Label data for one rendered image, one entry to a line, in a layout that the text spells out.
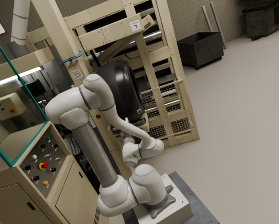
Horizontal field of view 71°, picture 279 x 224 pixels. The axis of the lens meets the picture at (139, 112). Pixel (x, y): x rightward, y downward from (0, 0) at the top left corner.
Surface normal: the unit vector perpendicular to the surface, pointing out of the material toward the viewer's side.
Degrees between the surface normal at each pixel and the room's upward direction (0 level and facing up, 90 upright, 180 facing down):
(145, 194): 85
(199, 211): 0
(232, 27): 90
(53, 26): 90
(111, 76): 42
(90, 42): 90
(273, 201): 0
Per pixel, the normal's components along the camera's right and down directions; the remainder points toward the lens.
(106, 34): 0.02, 0.45
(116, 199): 0.24, 0.16
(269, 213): -0.32, -0.84
